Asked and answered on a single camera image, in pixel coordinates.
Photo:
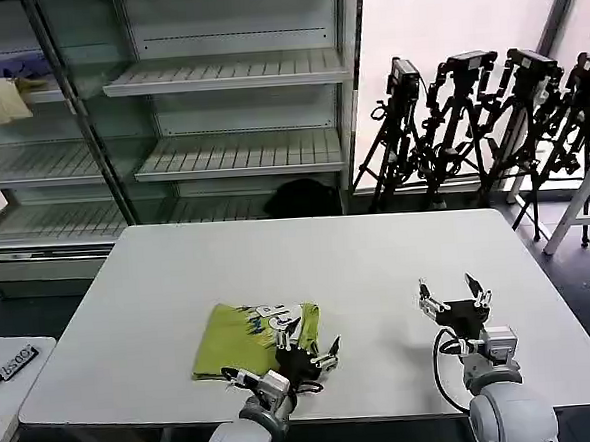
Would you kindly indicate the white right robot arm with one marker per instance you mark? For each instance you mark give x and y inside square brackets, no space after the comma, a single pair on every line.
[507,408]

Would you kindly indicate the green t-shirt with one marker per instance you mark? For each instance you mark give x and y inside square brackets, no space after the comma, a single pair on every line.
[232,342]

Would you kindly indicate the black label plate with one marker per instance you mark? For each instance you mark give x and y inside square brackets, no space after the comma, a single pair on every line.
[13,363]

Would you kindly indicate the grey metal shelf unit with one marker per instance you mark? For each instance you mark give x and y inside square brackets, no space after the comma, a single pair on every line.
[238,114]

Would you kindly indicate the black round bag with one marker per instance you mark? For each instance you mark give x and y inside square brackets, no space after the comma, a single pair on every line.
[301,198]

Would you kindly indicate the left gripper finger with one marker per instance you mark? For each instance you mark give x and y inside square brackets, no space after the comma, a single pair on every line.
[282,339]
[328,360]

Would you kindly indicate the black camera tripod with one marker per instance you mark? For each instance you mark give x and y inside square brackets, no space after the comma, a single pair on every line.
[523,97]
[395,135]
[456,116]
[576,108]

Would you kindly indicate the small white side table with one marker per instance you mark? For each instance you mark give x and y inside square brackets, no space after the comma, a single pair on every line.
[11,413]

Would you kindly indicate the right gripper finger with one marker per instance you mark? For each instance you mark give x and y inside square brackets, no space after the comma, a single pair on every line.
[482,297]
[433,307]

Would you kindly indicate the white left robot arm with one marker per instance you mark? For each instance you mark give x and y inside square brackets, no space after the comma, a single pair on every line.
[238,440]

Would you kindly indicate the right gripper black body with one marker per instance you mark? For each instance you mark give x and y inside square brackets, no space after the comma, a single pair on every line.
[463,318]

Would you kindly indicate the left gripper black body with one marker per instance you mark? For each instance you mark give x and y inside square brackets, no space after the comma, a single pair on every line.
[296,366]

